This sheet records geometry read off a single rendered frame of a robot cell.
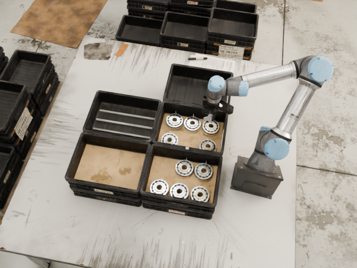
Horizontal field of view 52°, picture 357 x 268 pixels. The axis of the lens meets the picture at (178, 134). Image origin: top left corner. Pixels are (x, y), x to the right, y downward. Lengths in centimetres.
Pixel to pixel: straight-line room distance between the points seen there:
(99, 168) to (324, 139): 203
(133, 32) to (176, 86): 128
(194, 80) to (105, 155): 76
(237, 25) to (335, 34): 132
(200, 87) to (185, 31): 109
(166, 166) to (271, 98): 93
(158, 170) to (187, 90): 59
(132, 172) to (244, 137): 76
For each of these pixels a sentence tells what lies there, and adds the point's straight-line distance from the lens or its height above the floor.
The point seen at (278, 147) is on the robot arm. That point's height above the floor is 115.
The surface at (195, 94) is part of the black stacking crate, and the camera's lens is 235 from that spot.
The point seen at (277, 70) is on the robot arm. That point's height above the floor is 129.
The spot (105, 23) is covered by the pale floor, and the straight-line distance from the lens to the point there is 408.
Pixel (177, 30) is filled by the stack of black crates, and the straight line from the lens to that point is 340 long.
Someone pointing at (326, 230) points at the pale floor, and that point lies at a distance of 305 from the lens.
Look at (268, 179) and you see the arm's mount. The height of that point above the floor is 92.
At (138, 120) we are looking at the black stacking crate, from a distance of 224.
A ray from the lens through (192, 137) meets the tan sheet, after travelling 217.
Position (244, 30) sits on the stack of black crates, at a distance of 331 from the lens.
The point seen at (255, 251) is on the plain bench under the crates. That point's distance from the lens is 210.
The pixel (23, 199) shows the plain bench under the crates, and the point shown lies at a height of 70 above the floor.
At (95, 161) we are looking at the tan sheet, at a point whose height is 83.
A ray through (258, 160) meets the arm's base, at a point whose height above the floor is 96.
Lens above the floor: 269
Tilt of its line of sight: 58 degrees down
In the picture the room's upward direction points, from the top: 3 degrees clockwise
